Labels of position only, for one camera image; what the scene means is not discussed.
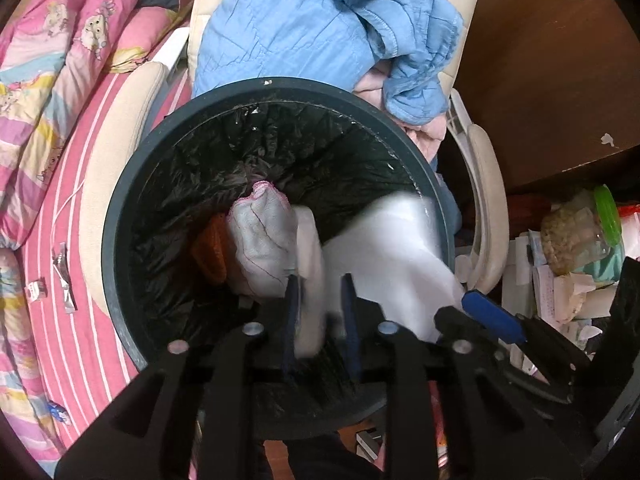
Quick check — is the pink striped bed mattress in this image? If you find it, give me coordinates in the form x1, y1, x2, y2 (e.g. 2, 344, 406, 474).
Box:
20, 74, 137, 448

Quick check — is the colourful striped cartoon quilt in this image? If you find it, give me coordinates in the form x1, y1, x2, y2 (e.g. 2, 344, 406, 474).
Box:
1, 0, 138, 471

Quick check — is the white charging cable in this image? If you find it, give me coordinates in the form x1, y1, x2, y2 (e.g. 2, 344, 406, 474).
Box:
48, 179, 87, 252

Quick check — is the blue candy wrapper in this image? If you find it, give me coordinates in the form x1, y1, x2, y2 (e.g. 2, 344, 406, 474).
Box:
48, 400, 72, 426

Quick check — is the green lid glass jar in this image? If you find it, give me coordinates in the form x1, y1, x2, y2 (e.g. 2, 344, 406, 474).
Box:
540, 185, 623, 275

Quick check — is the white leather office chair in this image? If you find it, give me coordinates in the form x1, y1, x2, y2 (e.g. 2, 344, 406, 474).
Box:
77, 0, 478, 318

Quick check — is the blue jacket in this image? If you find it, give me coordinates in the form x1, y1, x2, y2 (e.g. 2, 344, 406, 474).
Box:
193, 0, 463, 126

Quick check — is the orange foam fruit net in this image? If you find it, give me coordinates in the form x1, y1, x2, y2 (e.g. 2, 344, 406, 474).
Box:
191, 214, 229, 283

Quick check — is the white paper tissue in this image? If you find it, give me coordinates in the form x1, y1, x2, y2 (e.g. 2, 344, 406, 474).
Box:
322, 192, 463, 342

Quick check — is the small pink white carton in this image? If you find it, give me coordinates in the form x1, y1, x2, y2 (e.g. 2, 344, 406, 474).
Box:
25, 278, 48, 304

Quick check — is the black trash bin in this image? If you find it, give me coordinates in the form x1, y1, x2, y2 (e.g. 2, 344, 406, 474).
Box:
102, 78, 454, 368

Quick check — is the white pink-edged gauze cloth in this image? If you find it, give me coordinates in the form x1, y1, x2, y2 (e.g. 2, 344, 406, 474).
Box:
227, 181, 296, 301

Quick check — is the pink yellow pillow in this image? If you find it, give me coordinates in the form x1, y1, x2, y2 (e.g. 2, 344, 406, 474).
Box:
105, 6, 178, 74

